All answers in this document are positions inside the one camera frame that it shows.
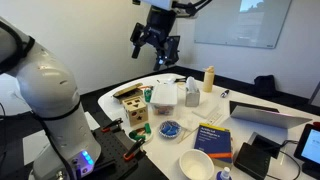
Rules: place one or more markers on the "clear container white lid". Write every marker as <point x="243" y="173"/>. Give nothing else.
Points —
<point x="164" y="95"/>

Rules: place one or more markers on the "blue patterned small bowl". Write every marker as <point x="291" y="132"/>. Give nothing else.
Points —
<point x="170" y="130"/>

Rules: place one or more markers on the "black box device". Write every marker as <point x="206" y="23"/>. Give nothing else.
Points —
<point x="251" y="160"/>

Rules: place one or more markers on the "short green cylinder block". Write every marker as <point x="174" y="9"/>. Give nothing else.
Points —
<point x="147" y="128"/>

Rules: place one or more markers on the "white bowl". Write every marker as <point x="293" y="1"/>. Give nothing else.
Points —
<point x="196" y="165"/>

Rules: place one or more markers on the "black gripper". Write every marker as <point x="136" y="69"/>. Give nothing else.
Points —
<point x="158" y="28"/>

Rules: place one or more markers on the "brown cardboard box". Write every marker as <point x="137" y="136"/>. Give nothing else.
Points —
<point x="128" y="90"/>

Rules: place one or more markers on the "dark marker pen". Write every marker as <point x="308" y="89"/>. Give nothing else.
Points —
<point x="225" y="93"/>

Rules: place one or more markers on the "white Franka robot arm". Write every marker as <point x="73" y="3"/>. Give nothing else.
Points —
<point x="50" y="83"/>

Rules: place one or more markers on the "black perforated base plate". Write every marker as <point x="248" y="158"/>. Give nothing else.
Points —
<point x="113" y="150"/>

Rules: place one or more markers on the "black orange clamp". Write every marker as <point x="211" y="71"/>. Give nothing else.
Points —
<point x="135" y="148"/>
<point x="113" y="124"/>

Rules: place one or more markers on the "grey tissue box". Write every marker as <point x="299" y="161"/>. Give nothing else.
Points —
<point x="192" y="98"/>

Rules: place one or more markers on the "silver laptop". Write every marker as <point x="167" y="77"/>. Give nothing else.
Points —
<point x="266" y="117"/>

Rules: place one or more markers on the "long green cylinder block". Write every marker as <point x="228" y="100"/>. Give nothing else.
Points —
<point x="135" y="135"/>

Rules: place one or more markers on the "blue textbook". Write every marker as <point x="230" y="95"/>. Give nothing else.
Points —
<point x="213" y="141"/>

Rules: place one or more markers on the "wall whiteboard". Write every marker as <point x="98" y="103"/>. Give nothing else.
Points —
<point x="233" y="26"/>

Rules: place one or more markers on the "wooden shape sorter cube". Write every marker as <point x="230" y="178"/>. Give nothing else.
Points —
<point x="135" y="111"/>

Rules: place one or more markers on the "blue hand sanitizer bottle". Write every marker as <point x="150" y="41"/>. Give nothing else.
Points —
<point x="225" y="174"/>

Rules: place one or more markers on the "black tablet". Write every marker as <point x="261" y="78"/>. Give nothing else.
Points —
<point x="311" y="146"/>

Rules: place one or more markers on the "cream plastic bottle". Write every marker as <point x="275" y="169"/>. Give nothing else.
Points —
<point x="208" y="81"/>

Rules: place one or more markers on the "small white plate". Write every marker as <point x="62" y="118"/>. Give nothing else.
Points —
<point x="146" y="137"/>

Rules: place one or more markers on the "brown wooden block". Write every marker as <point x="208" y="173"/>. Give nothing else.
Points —
<point x="141" y="133"/>

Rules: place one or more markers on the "green soda can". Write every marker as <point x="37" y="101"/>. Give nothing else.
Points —
<point x="147" y="96"/>

